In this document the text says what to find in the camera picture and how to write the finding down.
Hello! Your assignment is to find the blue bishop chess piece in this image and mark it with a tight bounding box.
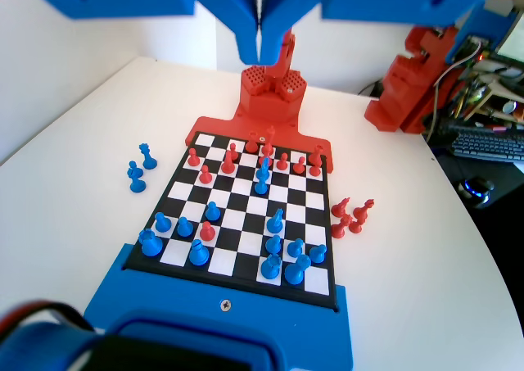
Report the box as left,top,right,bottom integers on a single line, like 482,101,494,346
188,239,211,267
129,170,147,194

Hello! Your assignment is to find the black and white chessboard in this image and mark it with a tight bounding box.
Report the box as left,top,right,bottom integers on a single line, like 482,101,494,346
122,130,343,313

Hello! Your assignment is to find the computer monitor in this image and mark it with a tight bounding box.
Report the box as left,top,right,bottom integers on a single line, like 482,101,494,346
493,12,524,67

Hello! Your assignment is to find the wooden desk organiser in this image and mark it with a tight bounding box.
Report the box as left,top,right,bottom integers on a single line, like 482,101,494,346
462,61,524,124

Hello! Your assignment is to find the black keyboard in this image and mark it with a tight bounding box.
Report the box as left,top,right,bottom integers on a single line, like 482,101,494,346
449,128,524,164

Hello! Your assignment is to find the black computer mouse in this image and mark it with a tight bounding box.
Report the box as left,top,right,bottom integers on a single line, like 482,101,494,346
455,175,497,208

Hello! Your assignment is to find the blue printed base plate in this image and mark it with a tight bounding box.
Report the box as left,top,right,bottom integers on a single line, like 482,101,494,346
84,242,355,371

